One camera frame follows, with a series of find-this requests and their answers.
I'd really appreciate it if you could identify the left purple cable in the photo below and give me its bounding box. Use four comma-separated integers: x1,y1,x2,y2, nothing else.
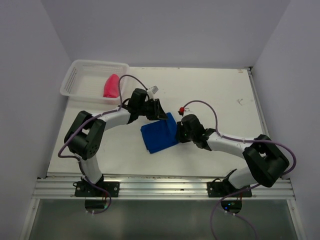
57,74,151,215

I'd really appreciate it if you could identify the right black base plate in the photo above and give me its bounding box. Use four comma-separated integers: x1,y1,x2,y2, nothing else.
206,178,253,198

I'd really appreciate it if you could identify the pink microfiber towel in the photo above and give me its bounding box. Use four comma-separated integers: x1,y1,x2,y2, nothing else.
103,74,120,98

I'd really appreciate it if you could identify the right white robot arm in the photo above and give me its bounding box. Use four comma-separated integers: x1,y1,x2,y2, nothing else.
175,114,290,197

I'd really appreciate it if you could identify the blue microfiber towel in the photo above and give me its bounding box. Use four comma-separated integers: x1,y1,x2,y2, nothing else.
140,112,179,154

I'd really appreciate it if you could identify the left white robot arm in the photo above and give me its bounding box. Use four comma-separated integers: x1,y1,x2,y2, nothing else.
58,86,168,197

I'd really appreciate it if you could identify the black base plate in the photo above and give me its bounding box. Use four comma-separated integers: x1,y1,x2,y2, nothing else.
72,180,120,198
206,178,253,198

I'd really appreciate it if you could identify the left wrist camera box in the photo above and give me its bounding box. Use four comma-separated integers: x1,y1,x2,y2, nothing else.
147,85,159,96

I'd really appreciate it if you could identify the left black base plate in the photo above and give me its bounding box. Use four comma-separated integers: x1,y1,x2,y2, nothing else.
72,180,120,198

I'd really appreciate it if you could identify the white plastic basket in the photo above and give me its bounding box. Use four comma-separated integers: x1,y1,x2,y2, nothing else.
60,59,130,105

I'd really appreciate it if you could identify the aluminium mounting rail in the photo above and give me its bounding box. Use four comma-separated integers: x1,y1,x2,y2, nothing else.
32,174,295,200

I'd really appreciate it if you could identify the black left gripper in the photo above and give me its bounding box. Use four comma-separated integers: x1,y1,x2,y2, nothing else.
138,98,169,121

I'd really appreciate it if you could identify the purple cable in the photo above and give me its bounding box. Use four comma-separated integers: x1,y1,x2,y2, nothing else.
57,74,151,215
181,99,297,240

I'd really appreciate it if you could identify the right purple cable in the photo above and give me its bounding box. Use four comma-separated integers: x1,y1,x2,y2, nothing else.
181,99,297,240

